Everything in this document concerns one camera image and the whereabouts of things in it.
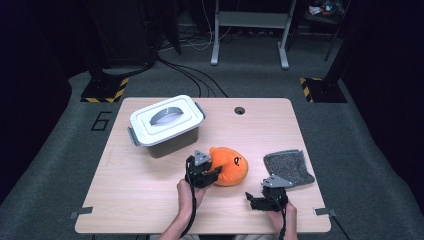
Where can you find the pile of colourful small things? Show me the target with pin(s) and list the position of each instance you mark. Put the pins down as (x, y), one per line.
(325, 8)

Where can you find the grey fuzzy cloth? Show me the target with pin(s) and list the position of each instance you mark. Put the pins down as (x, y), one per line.
(290, 166)

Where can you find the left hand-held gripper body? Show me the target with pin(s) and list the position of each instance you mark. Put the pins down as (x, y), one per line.
(200, 175)

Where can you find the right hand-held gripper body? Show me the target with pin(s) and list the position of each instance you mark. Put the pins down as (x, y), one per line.
(275, 196)

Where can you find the grey transparent storage box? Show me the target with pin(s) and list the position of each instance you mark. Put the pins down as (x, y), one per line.
(173, 146)

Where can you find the grey table corner bracket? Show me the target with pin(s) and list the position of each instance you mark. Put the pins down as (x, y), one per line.
(325, 211)
(81, 212)

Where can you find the striped black stand base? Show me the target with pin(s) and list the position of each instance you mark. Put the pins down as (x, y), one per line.
(103, 90)
(325, 90)

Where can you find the white metal stand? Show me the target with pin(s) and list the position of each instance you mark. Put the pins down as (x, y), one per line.
(253, 19)

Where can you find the dark cabinet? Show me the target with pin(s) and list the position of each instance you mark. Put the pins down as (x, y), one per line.
(123, 33)

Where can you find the person's left hand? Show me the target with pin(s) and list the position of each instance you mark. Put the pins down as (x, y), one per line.
(185, 200)

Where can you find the person's right hand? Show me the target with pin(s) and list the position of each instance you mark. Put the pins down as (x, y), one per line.
(290, 220)

